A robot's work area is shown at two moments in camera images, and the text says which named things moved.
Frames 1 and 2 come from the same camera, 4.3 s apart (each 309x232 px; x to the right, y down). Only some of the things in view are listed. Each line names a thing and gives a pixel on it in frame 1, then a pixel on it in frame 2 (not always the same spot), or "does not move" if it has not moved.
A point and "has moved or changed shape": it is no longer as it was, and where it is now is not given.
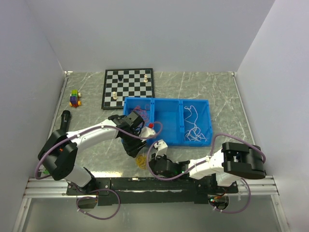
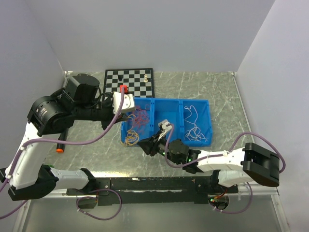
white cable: x=186 y=107 does not move
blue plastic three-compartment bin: x=184 y=122 does not move
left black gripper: x=132 y=150 → x=108 y=99
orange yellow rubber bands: x=141 y=161 has moved or changed shape
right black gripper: x=152 y=162 → x=150 y=145
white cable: x=194 y=135 does not move
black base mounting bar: x=152 y=191 does not move
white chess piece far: x=145 y=78 does not move
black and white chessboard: x=119 y=83 does not move
